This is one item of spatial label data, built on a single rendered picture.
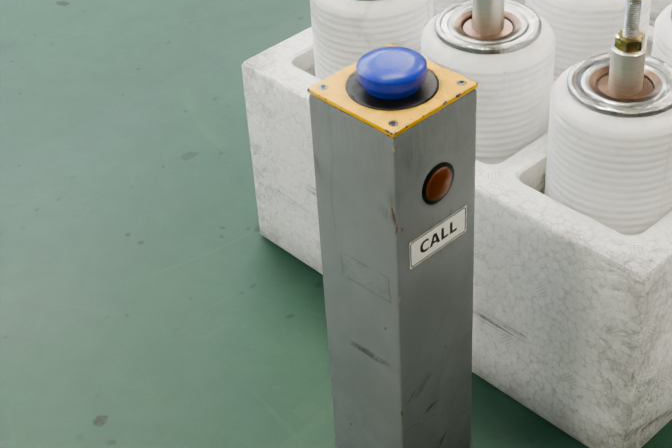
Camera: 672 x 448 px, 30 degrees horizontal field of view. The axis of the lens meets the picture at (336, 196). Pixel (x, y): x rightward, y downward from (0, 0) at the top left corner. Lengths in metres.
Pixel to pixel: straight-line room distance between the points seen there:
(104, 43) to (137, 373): 0.54
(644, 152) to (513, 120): 0.12
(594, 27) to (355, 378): 0.32
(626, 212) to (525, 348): 0.14
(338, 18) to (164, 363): 0.30
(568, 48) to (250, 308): 0.33
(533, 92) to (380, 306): 0.21
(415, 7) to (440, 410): 0.30
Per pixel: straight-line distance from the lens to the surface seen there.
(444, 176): 0.73
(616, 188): 0.83
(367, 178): 0.72
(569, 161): 0.84
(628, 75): 0.83
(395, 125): 0.69
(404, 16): 0.95
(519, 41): 0.88
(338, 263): 0.78
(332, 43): 0.96
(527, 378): 0.94
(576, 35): 0.96
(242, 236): 1.12
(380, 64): 0.71
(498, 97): 0.88
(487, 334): 0.94
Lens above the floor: 0.70
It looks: 37 degrees down
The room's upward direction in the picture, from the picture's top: 4 degrees counter-clockwise
